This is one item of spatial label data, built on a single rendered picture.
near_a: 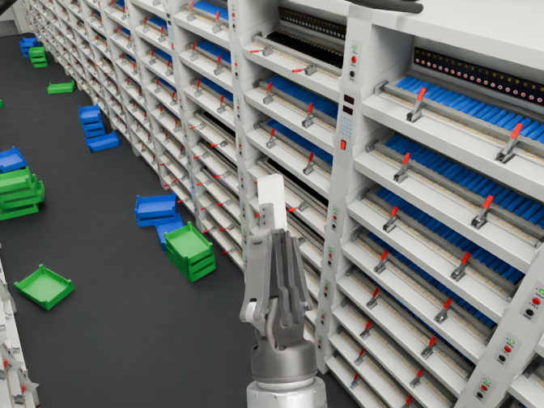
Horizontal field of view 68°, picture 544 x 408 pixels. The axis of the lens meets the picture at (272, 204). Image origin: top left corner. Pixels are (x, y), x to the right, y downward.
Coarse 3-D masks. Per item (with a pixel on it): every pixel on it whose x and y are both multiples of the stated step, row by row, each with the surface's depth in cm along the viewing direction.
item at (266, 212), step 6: (264, 204) 49; (270, 204) 49; (264, 210) 49; (270, 210) 48; (264, 216) 49; (270, 216) 48; (264, 222) 48; (270, 222) 48; (264, 228) 48; (270, 228) 48; (258, 234) 47; (270, 234) 47; (258, 240) 46
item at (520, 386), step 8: (536, 360) 116; (528, 368) 117; (536, 368) 116; (520, 376) 116; (528, 376) 115; (536, 376) 115; (512, 384) 115; (520, 384) 115; (528, 384) 115; (512, 392) 116; (520, 392) 114; (528, 392) 113; (536, 392) 113; (520, 400) 116; (528, 400) 112; (536, 400) 112
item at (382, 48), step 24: (408, 0) 119; (360, 24) 114; (384, 48) 119; (408, 48) 125; (360, 72) 121; (360, 120) 129; (336, 168) 146; (336, 192) 151; (336, 240) 162; (336, 264) 168; (336, 288) 177
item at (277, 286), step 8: (272, 232) 47; (280, 232) 47; (272, 240) 47; (272, 248) 47; (280, 248) 48; (272, 256) 47; (280, 256) 48; (272, 264) 47; (280, 264) 47; (272, 272) 47; (280, 272) 47; (272, 280) 47; (280, 280) 47; (272, 288) 46; (280, 288) 46; (280, 296) 46; (280, 304) 46; (288, 304) 46; (288, 312) 46; (288, 320) 45
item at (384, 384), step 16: (336, 336) 197; (352, 336) 193; (352, 352) 190; (368, 352) 186; (368, 368) 184; (384, 368) 180; (368, 384) 183; (384, 384) 178; (400, 384) 174; (384, 400) 177; (400, 400) 172; (416, 400) 168
